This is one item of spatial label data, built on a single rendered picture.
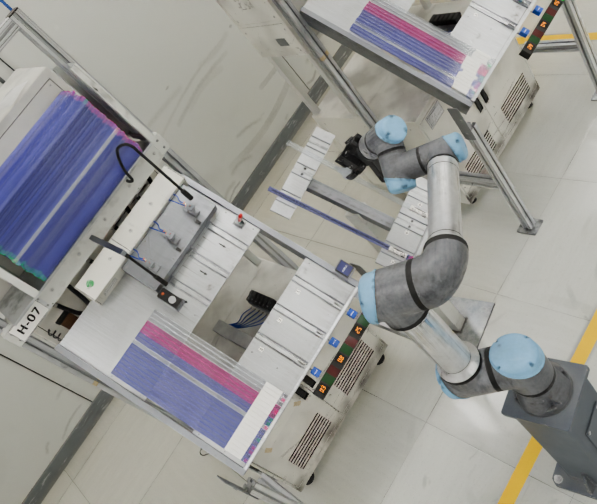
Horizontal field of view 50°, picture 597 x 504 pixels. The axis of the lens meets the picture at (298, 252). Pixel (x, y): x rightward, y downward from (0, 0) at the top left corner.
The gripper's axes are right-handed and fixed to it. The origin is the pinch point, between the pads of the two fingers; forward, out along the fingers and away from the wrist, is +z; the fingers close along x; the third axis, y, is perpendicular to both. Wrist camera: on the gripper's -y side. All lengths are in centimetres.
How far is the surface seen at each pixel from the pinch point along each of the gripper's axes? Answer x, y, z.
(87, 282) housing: 62, 50, 36
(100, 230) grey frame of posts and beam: 47, 55, 32
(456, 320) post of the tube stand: 1, -79, 54
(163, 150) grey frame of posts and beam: 14, 52, 29
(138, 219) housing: 37, 47, 33
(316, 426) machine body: 62, -52, 76
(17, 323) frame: 83, 60, 31
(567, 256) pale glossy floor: -38, -100, 30
